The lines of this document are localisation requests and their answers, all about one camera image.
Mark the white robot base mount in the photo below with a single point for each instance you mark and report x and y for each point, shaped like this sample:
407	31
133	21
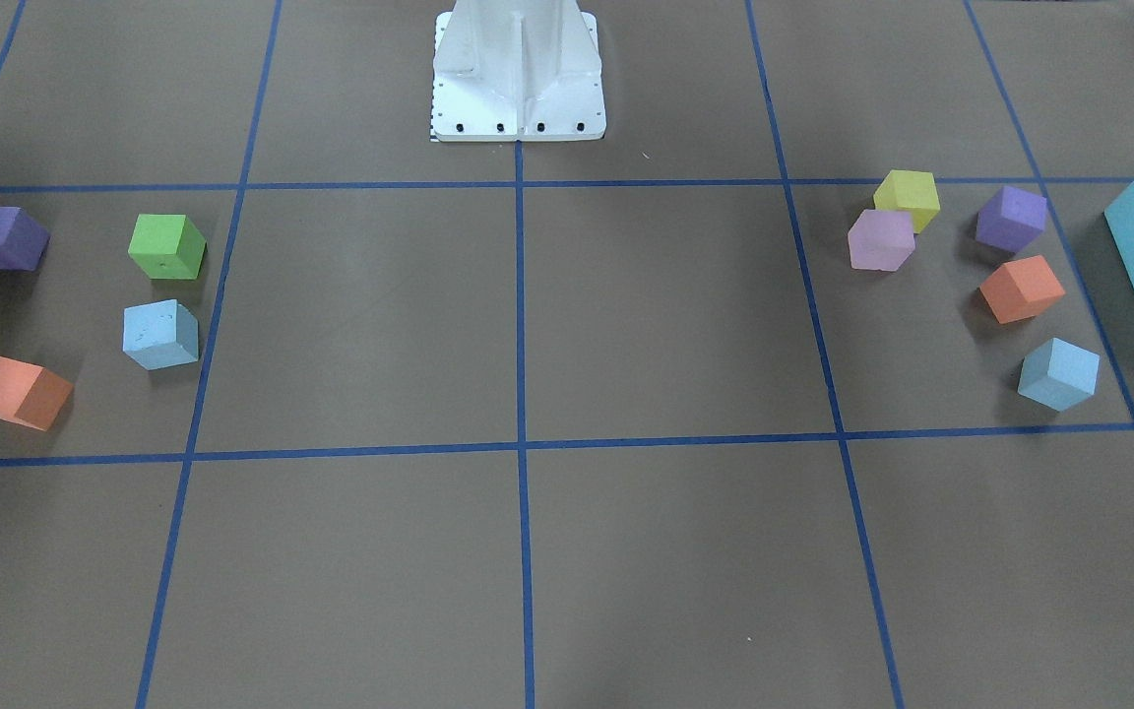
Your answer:
517	71

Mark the light blue block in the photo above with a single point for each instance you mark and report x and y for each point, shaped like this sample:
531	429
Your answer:
1059	375
161	335

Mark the purple foam block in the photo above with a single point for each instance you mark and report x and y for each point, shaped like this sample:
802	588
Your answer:
1012	219
23	240

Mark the green foam block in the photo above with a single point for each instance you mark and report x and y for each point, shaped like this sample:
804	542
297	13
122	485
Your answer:
167	247

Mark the yellow foam block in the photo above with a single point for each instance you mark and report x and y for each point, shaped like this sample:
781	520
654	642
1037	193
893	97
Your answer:
911	191

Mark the pink lilac foam block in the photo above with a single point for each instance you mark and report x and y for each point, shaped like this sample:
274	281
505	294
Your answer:
881	240

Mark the orange foam block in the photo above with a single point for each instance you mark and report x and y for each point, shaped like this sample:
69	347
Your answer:
31	395
1021	289

